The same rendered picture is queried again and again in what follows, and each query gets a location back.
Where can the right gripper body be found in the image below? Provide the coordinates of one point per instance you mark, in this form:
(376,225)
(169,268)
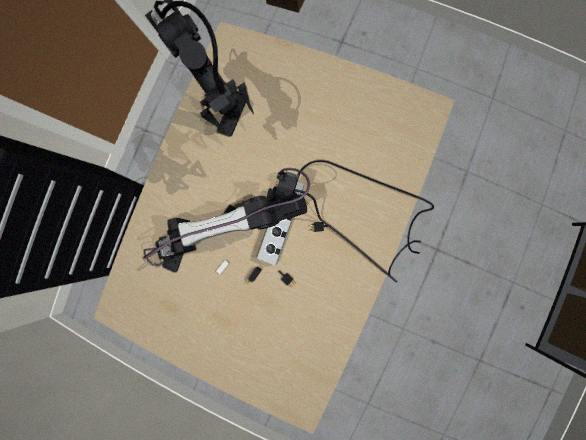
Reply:
(284,189)

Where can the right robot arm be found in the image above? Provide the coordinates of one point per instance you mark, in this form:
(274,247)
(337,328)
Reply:
(193,232)

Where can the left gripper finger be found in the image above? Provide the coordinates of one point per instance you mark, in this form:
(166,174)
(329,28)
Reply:
(210,118)
(244,93)

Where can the black rectangular plug with two brass pins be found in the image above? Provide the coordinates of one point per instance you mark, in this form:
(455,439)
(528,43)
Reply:
(254,274)

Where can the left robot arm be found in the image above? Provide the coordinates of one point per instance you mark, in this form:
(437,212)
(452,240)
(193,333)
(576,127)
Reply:
(193,55)

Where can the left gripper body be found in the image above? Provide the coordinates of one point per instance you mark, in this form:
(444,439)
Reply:
(207,82)

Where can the black plug with two brass prongs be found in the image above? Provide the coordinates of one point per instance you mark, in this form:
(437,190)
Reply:
(287,279)
(318,226)

